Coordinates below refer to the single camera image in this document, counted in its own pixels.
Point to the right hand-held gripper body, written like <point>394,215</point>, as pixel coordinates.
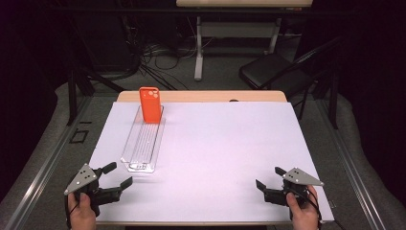
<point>298,180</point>

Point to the person's right hand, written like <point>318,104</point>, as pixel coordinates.
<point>304,215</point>

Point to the metal floor rail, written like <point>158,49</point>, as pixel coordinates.
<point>41,172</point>
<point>351,172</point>

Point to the black folding chair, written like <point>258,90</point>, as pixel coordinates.
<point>271,73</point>

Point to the black metal stand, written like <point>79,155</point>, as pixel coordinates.
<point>72,96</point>

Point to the orange phone case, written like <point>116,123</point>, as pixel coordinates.
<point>150,107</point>

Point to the person's left hand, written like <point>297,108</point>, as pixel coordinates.
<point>81,215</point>

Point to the black square floor frame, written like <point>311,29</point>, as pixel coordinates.
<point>72,136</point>

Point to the clear plastic storage bin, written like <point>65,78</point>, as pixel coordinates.
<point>142,147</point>

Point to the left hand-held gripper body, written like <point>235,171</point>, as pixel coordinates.
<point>83,180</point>

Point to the white-framed desk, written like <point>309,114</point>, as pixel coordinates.
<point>239,30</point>

